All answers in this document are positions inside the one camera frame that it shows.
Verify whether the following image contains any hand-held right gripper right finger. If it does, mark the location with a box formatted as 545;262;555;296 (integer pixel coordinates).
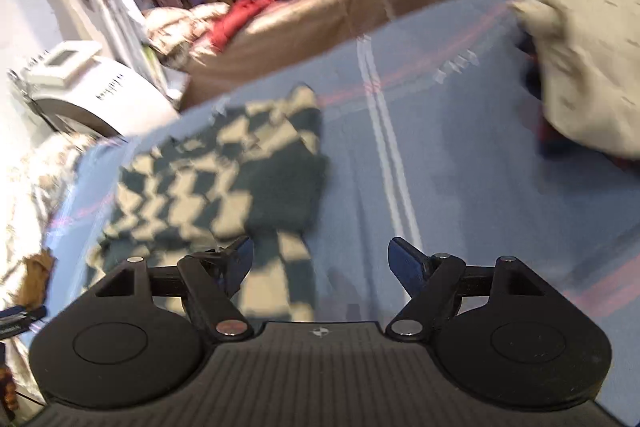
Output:
385;237;548;342

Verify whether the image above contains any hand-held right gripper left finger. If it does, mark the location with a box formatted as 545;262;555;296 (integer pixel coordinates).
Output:
94;236;255;342

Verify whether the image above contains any dark and cream checkered garment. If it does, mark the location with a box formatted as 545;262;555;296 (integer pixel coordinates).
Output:
85;84;331;323

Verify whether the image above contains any blue striped bed sheet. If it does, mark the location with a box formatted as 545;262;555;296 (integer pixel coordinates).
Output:
42;0;640;427

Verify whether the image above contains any brown glove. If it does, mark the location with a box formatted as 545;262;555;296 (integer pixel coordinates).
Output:
17;248;55;310

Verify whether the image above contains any white floral fabric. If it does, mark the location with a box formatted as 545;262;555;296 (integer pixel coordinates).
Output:
0;131;98;410

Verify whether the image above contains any white appliance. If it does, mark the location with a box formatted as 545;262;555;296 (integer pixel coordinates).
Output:
7;41;182;144

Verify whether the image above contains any white patterned blanket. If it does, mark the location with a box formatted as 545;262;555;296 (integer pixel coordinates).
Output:
144;2;232;70

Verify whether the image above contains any tan quilt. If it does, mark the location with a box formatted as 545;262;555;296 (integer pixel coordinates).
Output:
182;0;463;108

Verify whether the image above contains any cream dotted garment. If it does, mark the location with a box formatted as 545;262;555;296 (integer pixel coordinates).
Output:
490;0;640;160

